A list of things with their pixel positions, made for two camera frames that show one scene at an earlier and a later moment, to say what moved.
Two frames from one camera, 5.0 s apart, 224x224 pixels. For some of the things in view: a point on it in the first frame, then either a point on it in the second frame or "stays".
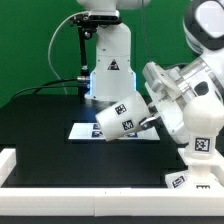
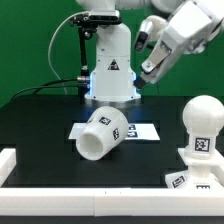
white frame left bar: [8, 160] stays
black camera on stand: [89, 22] stays
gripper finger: [147, 123] → [139, 82]
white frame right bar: [218, 173] stays
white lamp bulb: [203, 119] stays
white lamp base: [200, 173] stays
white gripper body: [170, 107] → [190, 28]
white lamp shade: [123, 117] → [105, 128]
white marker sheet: [91, 131] stays
